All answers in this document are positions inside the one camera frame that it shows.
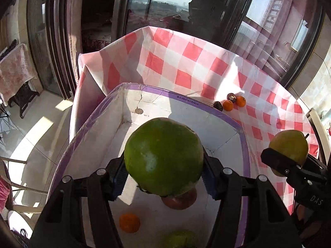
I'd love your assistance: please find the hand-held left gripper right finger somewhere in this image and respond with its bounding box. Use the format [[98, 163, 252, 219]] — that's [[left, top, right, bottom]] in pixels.
[[202, 148, 302, 248]]

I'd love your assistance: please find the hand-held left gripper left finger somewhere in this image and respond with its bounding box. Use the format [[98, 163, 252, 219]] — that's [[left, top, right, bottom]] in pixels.
[[31, 157, 128, 248]]

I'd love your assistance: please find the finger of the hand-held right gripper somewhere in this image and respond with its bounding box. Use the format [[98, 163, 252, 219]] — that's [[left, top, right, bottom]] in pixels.
[[260, 148, 304, 179]]

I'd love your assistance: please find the yellow green pomelo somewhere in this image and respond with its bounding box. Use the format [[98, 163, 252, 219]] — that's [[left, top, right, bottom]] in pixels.
[[268, 130, 309, 177]]

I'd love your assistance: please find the large green pomelo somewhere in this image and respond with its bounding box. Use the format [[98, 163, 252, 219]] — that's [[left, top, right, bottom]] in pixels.
[[124, 117, 205, 197]]

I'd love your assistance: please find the white foam box purple tape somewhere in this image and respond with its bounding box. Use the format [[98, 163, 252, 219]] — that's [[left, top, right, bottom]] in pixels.
[[48, 82, 250, 248]]

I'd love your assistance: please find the red apple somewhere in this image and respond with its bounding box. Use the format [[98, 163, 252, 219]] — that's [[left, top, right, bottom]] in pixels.
[[161, 187, 197, 210]]

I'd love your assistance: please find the white chair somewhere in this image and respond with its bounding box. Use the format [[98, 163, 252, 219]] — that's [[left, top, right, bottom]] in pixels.
[[306, 108, 331, 163]]

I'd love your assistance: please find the green fruit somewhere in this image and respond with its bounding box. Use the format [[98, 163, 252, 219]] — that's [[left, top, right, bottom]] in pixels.
[[164, 230, 199, 248]]

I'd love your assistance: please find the red white checked tablecloth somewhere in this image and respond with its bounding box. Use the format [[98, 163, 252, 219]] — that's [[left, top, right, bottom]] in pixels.
[[69, 26, 320, 215]]

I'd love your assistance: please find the floral cloth covered table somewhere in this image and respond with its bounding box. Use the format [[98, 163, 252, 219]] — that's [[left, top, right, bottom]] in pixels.
[[0, 43, 40, 119]]

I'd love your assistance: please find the pink curtain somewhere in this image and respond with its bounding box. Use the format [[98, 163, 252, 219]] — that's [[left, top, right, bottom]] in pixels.
[[68, 0, 86, 56]]

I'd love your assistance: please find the sliding glass door frame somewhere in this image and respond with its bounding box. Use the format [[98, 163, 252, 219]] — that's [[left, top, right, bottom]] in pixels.
[[45, 0, 78, 101]]

